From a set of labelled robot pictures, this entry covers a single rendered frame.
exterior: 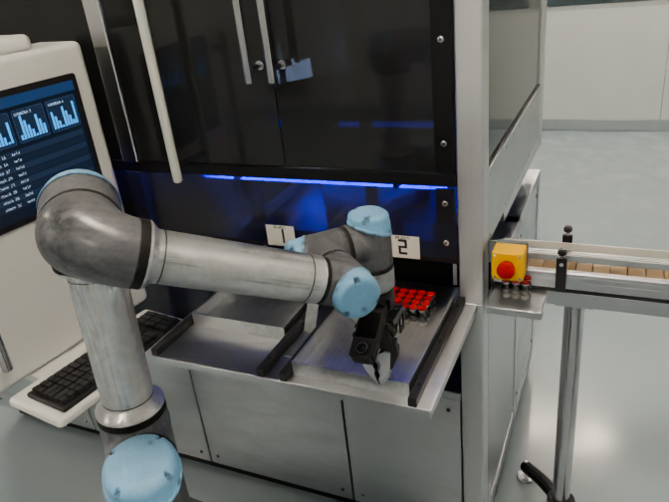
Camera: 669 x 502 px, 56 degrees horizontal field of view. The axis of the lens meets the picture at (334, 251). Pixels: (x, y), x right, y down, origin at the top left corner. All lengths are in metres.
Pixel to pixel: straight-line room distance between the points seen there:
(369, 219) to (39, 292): 0.95
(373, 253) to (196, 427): 1.37
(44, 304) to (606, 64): 5.11
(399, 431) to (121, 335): 1.05
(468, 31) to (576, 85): 4.73
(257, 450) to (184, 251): 1.44
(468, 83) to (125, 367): 0.86
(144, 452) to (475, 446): 1.03
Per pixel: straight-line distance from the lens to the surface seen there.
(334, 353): 1.42
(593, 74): 6.04
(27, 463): 2.87
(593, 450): 2.51
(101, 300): 1.01
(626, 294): 1.62
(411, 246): 1.53
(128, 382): 1.09
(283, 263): 0.91
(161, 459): 1.05
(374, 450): 1.98
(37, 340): 1.77
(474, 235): 1.48
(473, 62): 1.36
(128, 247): 0.84
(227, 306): 1.67
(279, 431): 2.11
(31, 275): 1.72
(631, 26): 5.96
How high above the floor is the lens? 1.69
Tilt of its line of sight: 26 degrees down
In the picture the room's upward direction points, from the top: 7 degrees counter-clockwise
